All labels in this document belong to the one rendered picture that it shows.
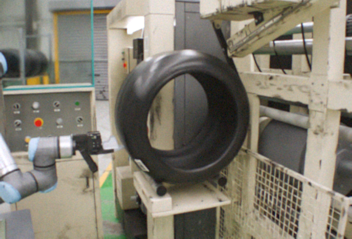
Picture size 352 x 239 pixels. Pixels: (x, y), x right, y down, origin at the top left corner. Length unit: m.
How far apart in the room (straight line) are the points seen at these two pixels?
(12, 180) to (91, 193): 0.84
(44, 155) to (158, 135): 0.62
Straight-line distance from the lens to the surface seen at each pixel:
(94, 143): 1.25
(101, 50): 10.89
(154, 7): 1.57
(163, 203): 1.31
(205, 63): 1.22
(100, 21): 10.97
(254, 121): 1.77
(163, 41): 1.56
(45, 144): 1.24
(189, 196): 1.46
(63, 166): 1.92
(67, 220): 2.06
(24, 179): 1.24
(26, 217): 1.84
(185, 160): 1.55
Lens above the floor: 1.43
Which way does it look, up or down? 9 degrees down
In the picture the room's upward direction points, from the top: straight up
